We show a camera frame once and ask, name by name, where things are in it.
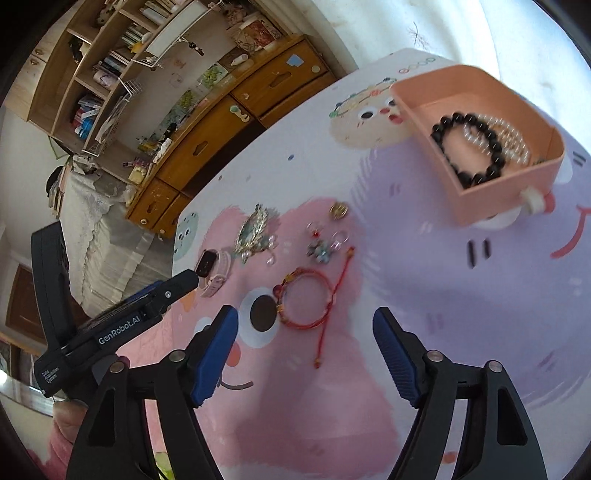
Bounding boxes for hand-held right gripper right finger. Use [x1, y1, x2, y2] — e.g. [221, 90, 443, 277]
[372, 306, 549, 480]

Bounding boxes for pink smart watch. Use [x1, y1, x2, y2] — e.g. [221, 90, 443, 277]
[196, 248, 232, 299]

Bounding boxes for black bead bracelet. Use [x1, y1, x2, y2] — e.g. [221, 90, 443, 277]
[430, 112, 507, 189]

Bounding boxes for floral printed container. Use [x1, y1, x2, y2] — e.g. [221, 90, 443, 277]
[230, 13, 283, 52]

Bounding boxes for wooden drawer cabinet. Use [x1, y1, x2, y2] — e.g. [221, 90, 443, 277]
[124, 34, 336, 239]

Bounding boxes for person's pink sleeved left forearm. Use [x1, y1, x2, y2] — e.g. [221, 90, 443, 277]
[25, 422, 77, 480]

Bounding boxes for thin red cord bracelet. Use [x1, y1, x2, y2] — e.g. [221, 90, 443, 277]
[313, 246, 356, 370]

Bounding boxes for cartoon printed table mat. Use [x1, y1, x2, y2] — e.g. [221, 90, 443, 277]
[172, 47, 591, 480]

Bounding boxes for white wire rack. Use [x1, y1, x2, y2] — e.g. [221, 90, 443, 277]
[82, 78, 145, 158]

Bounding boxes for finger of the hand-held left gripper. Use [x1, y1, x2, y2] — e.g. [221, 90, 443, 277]
[110, 280, 164, 313]
[142, 270, 201, 320]

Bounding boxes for white pearl bracelet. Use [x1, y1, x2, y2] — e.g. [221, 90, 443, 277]
[462, 115, 533, 165]

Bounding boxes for person's left hand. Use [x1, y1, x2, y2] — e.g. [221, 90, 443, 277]
[52, 401, 88, 444]

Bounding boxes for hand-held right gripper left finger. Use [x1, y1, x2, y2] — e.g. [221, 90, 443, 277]
[65, 305, 240, 480]

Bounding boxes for red beaded string bracelet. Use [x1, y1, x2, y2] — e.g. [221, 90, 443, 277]
[276, 268, 336, 330]

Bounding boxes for gold green leaf brooch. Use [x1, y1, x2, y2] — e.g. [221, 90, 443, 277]
[233, 203, 280, 265]

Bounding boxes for pink jewelry box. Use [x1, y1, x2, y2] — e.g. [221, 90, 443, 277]
[390, 65, 567, 232]

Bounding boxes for wooden bookshelf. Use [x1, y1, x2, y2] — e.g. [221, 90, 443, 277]
[4, 0, 232, 160]

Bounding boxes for blue flower earrings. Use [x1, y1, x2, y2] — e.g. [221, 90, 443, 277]
[307, 240, 334, 264]

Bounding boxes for bed with white lace cover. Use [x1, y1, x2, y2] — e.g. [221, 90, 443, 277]
[45, 159, 188, 320]

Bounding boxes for brown wooden door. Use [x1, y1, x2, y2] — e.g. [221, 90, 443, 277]
[4, 263, 48, 349]

